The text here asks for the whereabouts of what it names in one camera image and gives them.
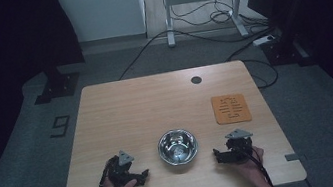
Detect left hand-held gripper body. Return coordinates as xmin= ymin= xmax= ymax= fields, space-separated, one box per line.
xmin=103 ymin=147 xmax=141 ymax=187

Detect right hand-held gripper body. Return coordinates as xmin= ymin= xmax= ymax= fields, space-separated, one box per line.
xmin=222 ymin=126 xmax=258 ymax=167

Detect person's right hand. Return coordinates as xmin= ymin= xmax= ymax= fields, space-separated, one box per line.
xmin=227 ymin=144 xmax=270 ymax=187

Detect stainless steel bowl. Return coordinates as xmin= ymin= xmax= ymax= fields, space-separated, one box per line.
xmin=154 ymin=125 xmax=202 ymax=169

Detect black stand base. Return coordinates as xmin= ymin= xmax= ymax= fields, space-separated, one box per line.
xmin=29 ymin=64 xmax=84 ymax=106
xmin=260 ymin=33 xmax=316 ymax=74

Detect white power strip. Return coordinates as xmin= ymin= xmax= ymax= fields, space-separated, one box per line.
xmin=251 ymin=33 xmax=278 ymax=48

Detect white panel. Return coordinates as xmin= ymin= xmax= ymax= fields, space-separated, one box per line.
xmin=54 ymin=0 xmax=150 ymax=47

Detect right hand-held gripper cable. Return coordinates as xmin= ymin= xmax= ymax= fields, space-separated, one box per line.
xmin=239 ymin=143 xmax=274 ymax=187

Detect black round cable grommet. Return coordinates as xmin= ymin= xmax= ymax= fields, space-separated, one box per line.
xmin=189 ymin=75 xmax=203 ymax=87

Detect looped black floor cable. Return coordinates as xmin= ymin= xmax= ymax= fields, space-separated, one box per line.
xmin=221 ymin=35 xmax=282 ymax=95

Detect long black floor cable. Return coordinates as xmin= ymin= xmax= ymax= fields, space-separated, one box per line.
xmin=110 ymin=13 xmax=279 ymax=82

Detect tangled black cables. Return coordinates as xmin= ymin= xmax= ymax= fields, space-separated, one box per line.
xmin=170 ymin=0 xmax=271 ymax=44

